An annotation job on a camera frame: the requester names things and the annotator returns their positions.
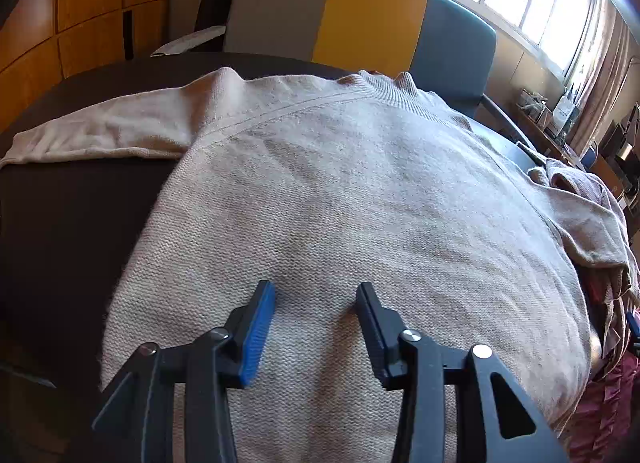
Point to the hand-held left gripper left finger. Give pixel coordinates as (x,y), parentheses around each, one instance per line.
(257,338)

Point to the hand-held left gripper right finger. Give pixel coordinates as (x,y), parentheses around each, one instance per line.
(376,338)

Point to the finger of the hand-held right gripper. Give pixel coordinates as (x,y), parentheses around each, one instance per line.
(634,330)

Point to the beige knit sweater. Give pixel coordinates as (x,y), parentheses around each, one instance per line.
(350,183)

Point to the red cloth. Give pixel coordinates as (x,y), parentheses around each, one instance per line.
(607,408)

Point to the pink knit sweater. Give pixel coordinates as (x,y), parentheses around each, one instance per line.
(575,178)

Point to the black appliance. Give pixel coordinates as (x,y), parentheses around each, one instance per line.
(622,140)

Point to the wooden side desk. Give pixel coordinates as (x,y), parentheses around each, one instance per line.
(555,143)

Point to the small flat object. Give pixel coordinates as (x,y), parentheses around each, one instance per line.
(530,153)

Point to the white blue box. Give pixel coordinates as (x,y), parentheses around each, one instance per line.
(565,115)

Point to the patterned curtain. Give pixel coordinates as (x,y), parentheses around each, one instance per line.
(607,68)

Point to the grey yellow blue sofa bench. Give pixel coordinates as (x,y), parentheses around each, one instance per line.
(370,18)

